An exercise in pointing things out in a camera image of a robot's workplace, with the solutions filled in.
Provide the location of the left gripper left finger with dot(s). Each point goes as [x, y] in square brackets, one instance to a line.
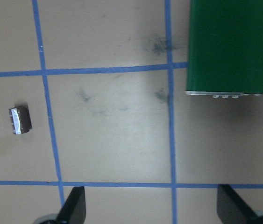
[74, 208]

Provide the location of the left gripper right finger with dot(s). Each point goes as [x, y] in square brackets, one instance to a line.
[231, 208]

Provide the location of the dark brown cylindrical capacitor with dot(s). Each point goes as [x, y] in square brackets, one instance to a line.
[20, 120]

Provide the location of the green conveyor belt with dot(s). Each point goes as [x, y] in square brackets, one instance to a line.
[225, 53]

